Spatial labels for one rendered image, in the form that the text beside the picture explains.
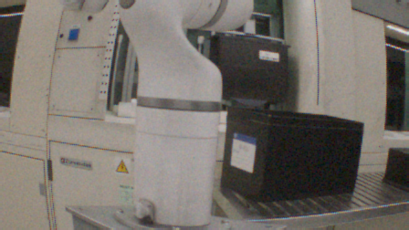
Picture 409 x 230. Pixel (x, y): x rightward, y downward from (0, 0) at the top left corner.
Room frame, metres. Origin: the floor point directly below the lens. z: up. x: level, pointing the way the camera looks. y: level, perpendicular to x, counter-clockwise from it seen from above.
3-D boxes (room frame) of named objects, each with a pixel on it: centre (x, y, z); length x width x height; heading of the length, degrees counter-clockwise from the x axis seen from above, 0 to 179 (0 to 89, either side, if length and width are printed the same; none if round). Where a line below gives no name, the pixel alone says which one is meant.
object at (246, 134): (1.47, -0.21, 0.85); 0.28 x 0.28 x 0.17; 16
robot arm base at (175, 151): (1.01, 0.04, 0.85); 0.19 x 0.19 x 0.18
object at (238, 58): (2.08, -0.12, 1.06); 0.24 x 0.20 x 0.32; 97
